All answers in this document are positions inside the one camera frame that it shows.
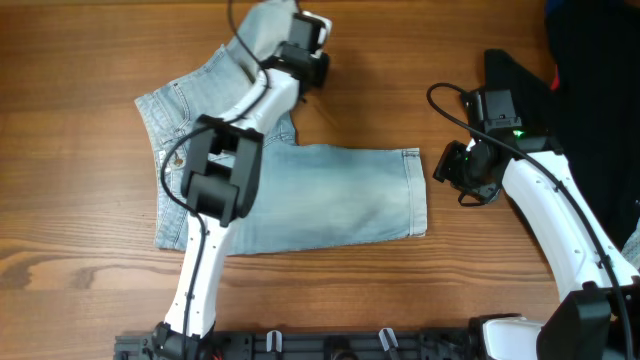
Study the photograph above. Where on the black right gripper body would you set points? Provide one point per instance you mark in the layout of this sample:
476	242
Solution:
447	167

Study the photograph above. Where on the light blue mesh garment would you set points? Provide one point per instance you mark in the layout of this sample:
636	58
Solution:
631	249

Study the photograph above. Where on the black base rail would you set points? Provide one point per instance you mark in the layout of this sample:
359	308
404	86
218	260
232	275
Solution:
432	343

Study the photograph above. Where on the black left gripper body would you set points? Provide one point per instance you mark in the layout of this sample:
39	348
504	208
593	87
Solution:
310	70

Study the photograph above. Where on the light blue denim shorts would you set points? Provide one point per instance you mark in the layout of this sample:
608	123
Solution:
309	197

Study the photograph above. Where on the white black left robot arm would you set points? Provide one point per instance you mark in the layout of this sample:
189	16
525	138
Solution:
221	179

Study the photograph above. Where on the dark navy garment pile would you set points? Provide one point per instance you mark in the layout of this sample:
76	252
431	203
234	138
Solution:
592	107

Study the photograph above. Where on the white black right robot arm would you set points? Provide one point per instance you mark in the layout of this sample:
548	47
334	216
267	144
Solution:
598	314

